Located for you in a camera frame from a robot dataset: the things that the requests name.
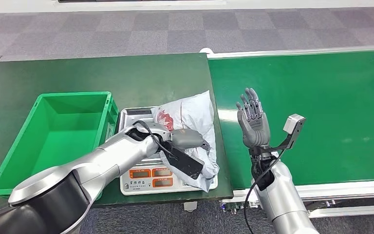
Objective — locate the steel scale tray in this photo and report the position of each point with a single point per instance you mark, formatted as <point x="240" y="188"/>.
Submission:
<point x="135" y="116"/>

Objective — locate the white plastic mailer package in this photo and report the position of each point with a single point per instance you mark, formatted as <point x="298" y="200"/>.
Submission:
<point x="193" y="113"/>

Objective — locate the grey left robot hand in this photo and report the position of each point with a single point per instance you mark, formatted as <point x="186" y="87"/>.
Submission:
<point x="187" y="139"/>

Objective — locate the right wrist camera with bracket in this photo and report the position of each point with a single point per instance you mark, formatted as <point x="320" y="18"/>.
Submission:
<point x="294" y="124"/>

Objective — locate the aluminium conveyor frame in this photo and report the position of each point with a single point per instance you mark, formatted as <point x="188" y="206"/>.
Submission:
<point x="351" y="189"/>

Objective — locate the green plastic crate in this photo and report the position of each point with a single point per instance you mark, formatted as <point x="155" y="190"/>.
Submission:
<point x="58" y="135"/>

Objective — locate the white electronic weighing scale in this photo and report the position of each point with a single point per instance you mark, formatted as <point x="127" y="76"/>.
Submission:
<point x="142" y="184"/>

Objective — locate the green conveyor belt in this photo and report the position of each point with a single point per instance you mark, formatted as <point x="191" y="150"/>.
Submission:
<point x="319" y="97"/>

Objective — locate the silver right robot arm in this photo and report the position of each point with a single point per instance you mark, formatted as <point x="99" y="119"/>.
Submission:
<point x="280" y="200"/>

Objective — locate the white table foot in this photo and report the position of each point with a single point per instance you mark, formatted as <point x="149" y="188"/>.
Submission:
<point x="190" y="206"/>

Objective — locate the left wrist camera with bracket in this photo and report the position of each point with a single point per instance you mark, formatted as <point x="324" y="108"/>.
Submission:
<point x="185" y="163"/>

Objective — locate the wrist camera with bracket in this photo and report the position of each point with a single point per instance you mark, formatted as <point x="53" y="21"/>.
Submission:
<point x="294" y="124"/>
<point x="185" y="163"/>

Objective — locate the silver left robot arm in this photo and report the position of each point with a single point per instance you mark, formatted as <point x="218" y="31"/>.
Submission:
<point x="77" y="174"/>

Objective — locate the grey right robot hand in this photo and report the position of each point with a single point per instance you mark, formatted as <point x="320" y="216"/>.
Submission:
<point x="254" y="126"/>

